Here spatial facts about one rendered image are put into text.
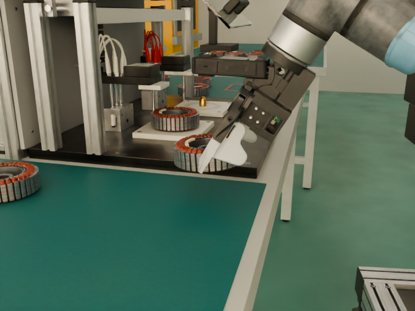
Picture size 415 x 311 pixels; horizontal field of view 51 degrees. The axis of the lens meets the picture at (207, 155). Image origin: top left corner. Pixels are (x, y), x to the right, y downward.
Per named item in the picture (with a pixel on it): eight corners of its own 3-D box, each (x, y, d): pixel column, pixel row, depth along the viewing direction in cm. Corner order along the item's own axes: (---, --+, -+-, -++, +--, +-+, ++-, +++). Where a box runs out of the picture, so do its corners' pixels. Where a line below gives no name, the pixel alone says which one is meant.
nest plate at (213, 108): (233, 106, 128) (233, 102, 127) (222, 117, 114) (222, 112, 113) (185, 103, 131) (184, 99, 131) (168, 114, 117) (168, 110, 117)
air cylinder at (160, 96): (167, 105, 129) (167, 86, 127) (158, 110, 122) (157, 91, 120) (151, 104, 130) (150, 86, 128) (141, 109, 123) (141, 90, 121)
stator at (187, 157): (248, 153, 74) (247, 132, 73) (236, 175, 63) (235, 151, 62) (186, 152, 77) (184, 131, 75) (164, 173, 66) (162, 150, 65)
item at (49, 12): (166, 15, 136) (165, 5, 135) (51, 16, 79) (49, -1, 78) (161, 15, 136) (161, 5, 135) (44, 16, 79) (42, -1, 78)
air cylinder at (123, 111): (134, 124, 106) (133, 102, 105) (121, 132, 100) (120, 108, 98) (115, 123, 108) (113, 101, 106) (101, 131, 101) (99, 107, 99)
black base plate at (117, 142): (286, 107, 136) (286, 100, 135) (256, 179, 77) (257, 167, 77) (147, 100, 147) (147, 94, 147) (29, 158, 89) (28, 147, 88)
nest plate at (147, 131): (214, 125, 105) (214, 120, 105) (197, 142, 91) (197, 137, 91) (156, 121, 109) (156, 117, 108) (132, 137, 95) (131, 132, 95)
